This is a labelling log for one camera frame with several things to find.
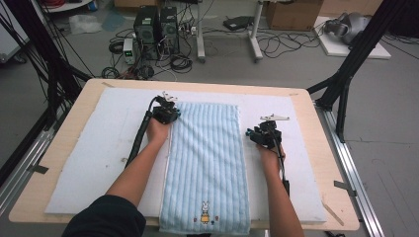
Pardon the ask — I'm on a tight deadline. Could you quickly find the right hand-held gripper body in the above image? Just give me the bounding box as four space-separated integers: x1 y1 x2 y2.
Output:
256 114 291 151

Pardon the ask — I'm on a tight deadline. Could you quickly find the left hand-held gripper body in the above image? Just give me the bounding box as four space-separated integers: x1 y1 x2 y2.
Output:
152 91 179 125

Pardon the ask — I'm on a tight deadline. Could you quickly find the light blue striped towel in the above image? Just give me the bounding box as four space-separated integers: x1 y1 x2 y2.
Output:
158 101 252 237

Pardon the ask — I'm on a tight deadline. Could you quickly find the person's left hand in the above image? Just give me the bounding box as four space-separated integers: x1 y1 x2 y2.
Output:
146 118 173 146

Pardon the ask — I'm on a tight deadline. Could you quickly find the person's right hand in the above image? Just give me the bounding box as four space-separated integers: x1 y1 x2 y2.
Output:
257 143 287 173

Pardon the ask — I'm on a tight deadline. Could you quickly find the white foam mat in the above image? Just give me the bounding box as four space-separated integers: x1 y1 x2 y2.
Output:
44 87 327 223

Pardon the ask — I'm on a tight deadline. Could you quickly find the white power supply unit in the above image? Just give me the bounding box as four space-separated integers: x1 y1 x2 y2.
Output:
122 38 136 65

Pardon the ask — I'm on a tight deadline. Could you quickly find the wide black computer tower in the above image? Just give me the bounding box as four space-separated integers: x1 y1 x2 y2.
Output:
132 5 161 61

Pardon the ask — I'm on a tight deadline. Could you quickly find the narrow black computer tower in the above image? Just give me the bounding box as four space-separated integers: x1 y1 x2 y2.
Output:
159 6 181 55

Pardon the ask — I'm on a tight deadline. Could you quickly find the white desk leg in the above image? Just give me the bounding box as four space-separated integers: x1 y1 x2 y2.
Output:
248 0 265 62
195 0 208 63

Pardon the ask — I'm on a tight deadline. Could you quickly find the thin wooden stick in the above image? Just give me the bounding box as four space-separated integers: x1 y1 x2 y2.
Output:
324 203 346 227

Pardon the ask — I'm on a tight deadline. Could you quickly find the black flat device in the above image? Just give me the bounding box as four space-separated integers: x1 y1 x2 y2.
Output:
222 15 255 32

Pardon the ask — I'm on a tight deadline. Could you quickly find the white floor board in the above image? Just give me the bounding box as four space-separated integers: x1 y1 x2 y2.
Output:
312 16 392 60

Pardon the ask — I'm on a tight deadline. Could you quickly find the clear plastic bag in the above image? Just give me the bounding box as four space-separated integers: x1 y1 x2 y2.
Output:
67 13 104 36

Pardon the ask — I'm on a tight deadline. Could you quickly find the person's dark sleeve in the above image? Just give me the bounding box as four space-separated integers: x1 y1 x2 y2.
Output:
61 194 147 237

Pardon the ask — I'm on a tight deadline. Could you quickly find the brown cardboard box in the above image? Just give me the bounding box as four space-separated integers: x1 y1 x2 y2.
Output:
264 0 324 32

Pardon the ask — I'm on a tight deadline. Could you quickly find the grey headset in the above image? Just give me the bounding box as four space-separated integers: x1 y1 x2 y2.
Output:
323 12 372 45

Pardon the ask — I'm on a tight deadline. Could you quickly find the thin black cable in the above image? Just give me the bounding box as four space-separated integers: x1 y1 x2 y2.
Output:
270 128 292 199

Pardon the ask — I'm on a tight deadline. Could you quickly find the thick black sleeved cable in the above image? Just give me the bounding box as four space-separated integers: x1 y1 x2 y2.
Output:
125 96 163 168

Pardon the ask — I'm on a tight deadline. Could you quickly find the large coil of black cable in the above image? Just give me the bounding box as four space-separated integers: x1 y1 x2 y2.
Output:
169 53 194 74

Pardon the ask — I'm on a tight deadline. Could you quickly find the small coil of black cable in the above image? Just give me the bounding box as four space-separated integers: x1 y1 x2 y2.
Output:
108 39 125 55

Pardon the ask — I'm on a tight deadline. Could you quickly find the aluminium rail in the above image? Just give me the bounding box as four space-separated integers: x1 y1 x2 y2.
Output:
314 102 385 237
0 108 67 216

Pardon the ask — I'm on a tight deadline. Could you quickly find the tangle of floor cables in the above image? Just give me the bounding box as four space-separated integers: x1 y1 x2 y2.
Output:
256 29 318 60

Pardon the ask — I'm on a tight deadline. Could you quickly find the black metal frame with cables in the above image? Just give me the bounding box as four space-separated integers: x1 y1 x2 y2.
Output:
0 0 94 132

